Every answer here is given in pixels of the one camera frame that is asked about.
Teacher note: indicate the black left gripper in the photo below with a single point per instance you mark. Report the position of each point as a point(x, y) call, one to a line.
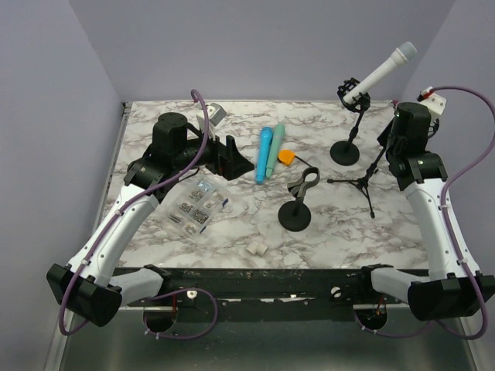
point(227, 160)

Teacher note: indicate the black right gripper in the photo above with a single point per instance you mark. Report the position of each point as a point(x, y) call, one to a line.
point(384, 137)

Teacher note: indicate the blue microphone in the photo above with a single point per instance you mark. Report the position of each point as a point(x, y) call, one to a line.
point(266, 136)

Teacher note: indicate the black shock-mount tripod stand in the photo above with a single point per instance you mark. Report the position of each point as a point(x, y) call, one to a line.
point(362, 183)

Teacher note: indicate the mint green microphone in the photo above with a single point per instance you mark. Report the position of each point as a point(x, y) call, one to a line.
point(278, 135)

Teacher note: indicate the black round-base microphone stand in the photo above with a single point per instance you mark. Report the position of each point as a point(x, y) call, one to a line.
point(295, 215)

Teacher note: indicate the white microphone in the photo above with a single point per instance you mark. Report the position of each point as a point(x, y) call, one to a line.
point(400, 56)

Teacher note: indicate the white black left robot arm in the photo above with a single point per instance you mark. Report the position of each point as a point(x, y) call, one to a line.
point(86, 285)

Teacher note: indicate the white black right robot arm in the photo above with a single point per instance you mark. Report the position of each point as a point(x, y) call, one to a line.
point(454, 286)

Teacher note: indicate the orange tape measure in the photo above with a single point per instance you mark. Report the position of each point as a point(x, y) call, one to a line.
point(286, 157)

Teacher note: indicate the clear plastic screw box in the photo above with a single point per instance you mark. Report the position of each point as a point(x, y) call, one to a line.
point(196, 206)

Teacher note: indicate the small white plastic fitting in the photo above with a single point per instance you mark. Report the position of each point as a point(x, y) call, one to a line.
point(257, 248)

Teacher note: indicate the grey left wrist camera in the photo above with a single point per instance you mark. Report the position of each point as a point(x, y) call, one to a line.
point(216, 114)

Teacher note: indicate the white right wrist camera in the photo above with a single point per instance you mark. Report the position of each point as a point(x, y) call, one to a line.
point(434, 102)

